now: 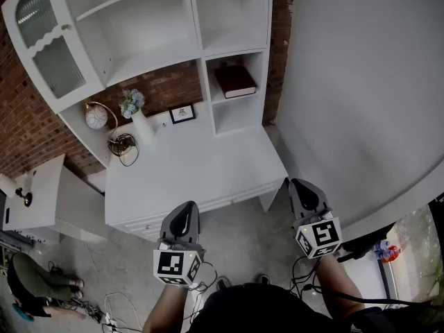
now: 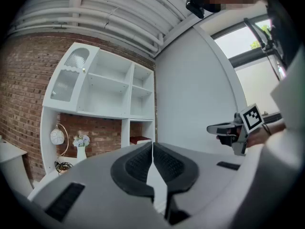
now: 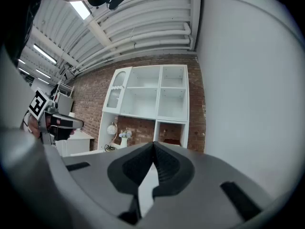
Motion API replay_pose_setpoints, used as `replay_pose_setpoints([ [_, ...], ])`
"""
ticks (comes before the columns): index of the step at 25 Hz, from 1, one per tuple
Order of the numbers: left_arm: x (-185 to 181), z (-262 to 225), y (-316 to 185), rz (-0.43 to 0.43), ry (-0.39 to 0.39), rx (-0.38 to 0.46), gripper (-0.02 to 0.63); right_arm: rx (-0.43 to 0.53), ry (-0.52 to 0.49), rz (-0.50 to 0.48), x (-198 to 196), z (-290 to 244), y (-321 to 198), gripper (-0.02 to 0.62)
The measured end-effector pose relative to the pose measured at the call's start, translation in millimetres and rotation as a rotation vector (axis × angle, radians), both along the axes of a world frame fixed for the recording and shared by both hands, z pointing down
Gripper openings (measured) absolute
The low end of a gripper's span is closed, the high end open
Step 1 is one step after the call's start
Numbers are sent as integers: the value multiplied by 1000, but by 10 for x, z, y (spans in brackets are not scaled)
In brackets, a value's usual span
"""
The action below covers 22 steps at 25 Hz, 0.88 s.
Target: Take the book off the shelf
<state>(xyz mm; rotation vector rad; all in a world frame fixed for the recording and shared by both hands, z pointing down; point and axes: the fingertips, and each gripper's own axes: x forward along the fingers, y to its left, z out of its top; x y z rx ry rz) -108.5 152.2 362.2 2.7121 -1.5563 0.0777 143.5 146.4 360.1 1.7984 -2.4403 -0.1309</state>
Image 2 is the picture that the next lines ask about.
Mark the window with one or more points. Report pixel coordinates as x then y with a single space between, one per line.
238 44

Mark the white low cabinet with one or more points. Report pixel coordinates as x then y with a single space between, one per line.
12 161

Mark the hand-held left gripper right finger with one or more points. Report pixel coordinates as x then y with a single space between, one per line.
188 173

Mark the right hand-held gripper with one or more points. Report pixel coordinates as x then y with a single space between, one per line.
252 118

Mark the white shelving unit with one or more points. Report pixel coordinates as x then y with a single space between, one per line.
107 99

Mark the person's right forearm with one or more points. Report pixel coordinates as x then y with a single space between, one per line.
267 135

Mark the white vase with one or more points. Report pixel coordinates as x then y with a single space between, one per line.
81 154

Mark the blue white flower bunch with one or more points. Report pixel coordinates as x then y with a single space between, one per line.
81 141

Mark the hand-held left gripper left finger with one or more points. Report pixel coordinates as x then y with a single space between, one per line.
119 173

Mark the white globe lamp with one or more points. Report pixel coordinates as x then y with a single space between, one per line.
57 136

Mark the row of white ceiling pipes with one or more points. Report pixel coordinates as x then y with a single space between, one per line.
95 25

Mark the reeded glass cabinet door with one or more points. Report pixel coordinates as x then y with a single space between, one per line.
66 80

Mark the black head camera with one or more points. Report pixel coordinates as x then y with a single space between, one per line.
195 7

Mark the dark red hardcover book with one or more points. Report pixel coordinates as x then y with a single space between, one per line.
140 140

